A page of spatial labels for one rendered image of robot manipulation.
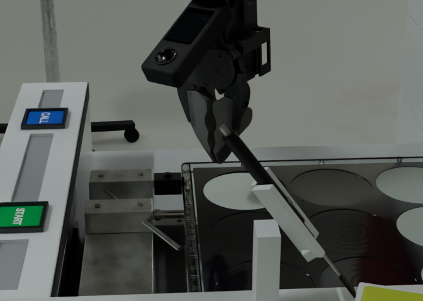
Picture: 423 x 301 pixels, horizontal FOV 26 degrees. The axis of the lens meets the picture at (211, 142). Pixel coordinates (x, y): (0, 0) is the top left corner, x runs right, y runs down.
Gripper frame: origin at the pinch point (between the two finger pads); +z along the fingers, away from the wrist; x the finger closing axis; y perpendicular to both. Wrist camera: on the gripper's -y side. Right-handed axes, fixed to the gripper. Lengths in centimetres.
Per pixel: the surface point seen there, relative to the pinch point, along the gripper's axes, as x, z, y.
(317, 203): -8.5, 8.2, 9.2
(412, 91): 0, 12, 59
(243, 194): -0.2, 7.6, 5.7
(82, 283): 5.6, 9.3, -17.9
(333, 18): 159, 89, 342
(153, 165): 24.5, 14.3, 18.7
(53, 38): 162, 45, 138
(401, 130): 3, 21, 63
